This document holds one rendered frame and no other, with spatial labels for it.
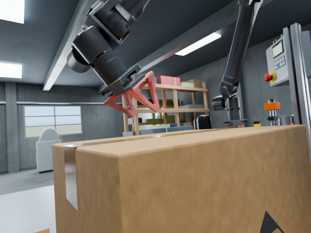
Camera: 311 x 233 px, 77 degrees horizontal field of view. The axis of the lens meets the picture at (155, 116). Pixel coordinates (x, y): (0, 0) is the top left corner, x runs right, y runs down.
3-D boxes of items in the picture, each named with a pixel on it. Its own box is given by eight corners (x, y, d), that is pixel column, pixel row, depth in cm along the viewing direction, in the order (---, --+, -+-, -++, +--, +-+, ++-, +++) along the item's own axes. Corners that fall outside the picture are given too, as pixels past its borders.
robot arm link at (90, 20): (102, -4, 40) (133, 29, 43) (85, 23, 49) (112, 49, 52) (64, 31, 35) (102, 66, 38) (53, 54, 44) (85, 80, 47)
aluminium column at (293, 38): (308, 190, 79) (288, 29, 82) (321, 193, 75) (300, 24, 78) (302, 193, 76) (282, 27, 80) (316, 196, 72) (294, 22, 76)
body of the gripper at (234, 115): (221, 125, 91) (220, 109, 91) (235, 123, 96) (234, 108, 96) (233, 124, 85) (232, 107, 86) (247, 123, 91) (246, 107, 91)
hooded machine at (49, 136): (38, 174, 595) (36, 128, 603) (36, 171, 646) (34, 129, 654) (63, 169, 638) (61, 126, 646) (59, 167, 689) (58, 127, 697)
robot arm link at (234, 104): (234, 94, 87) (241, 95, 91) (221, 96, 93) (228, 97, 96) (235, 109, 87) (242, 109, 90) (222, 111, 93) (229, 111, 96)
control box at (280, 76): (290, 85, 94) (286, 46, 96) (316, 76, 78) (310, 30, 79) (269, 87, 95) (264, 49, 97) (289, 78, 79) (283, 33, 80)
